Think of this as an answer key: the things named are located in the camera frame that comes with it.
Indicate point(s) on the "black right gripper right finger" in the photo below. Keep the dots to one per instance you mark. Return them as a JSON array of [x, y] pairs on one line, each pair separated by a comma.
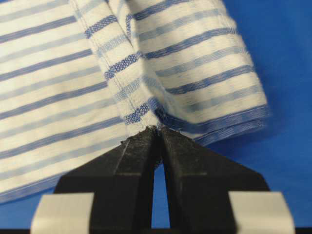
[[211, 194]]

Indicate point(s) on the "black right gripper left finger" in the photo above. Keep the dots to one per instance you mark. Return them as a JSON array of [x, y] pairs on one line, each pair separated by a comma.
[[111, 194]]

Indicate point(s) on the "blue white striped towel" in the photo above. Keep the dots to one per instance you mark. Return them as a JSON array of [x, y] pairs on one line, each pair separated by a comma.
[[77, 77]]

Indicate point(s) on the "blue table cloth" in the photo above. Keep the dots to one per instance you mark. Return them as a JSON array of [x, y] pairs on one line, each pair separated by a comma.
[[278, 37]]

